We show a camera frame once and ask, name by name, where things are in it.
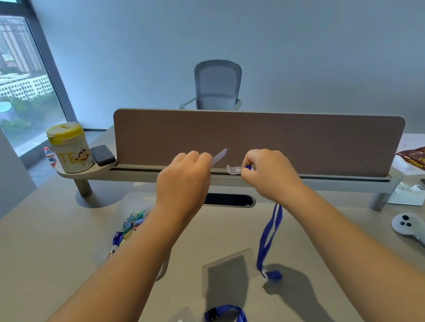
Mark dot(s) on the white handheld controller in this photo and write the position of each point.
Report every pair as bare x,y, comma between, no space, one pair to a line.
406,225

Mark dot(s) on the white canister with yellow lid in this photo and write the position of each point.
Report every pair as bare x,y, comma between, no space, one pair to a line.
71,154

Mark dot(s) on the grey mesh office chair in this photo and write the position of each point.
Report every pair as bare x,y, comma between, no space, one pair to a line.
217,80

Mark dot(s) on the person's left hand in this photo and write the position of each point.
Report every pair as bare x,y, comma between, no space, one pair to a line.
184,186

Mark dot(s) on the brown desk divider panel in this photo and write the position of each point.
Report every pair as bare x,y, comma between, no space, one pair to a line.
272,139

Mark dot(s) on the person's right hand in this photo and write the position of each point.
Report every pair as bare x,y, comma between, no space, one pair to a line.
273,174

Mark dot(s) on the white paper sheet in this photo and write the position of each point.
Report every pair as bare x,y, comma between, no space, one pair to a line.
412,140

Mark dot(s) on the white paper box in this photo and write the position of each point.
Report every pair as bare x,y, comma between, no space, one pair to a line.
408,197

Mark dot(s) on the small bottle with red label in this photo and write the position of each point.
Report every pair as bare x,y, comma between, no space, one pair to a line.
51,156

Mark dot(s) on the translucent plastic storage bin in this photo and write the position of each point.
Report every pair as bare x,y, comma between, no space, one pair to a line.
163,268

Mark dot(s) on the grey metal desk shelf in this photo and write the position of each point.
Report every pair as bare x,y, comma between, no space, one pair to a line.
336,185

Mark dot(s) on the pile of colourful binder clips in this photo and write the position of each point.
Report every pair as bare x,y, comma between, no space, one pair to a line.
132,222

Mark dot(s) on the person's left forearm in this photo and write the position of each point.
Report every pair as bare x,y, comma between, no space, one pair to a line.
98,298

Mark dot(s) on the small black case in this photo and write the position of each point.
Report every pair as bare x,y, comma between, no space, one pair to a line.
102,155

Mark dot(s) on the person's right forearm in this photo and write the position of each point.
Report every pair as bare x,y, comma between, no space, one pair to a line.
366,263

